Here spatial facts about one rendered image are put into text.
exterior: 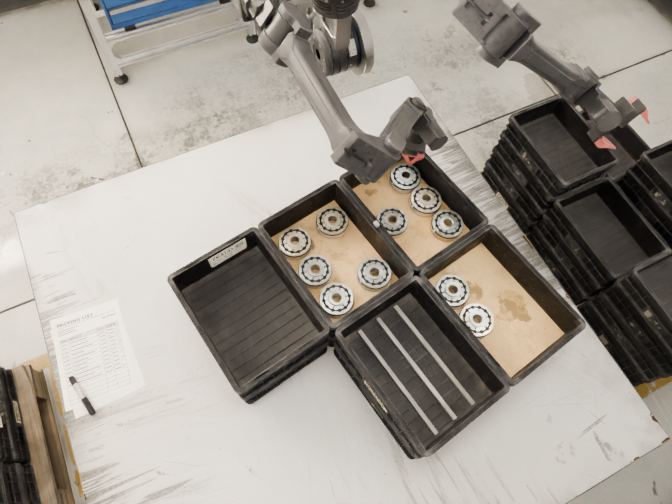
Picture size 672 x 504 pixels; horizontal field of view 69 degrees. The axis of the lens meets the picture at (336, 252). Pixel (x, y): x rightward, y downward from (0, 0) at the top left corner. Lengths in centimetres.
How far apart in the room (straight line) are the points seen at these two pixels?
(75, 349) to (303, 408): 73
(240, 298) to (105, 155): 167
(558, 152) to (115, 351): 195
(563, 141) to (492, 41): 147
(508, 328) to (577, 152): 113
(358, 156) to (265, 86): 215
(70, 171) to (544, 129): 240
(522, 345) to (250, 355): 80
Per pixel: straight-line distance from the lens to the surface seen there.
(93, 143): 307
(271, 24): 121
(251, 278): 153
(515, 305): 160
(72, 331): 177
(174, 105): 310
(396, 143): 102
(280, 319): 148
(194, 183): 188
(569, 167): 241
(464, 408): 148
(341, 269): 153
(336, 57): 157
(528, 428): 167
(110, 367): 169
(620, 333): 237
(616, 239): 245
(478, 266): 162
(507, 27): 106
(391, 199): 166
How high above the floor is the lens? 223
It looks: 65 degrees down
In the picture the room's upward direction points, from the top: 5 degrees clockwise
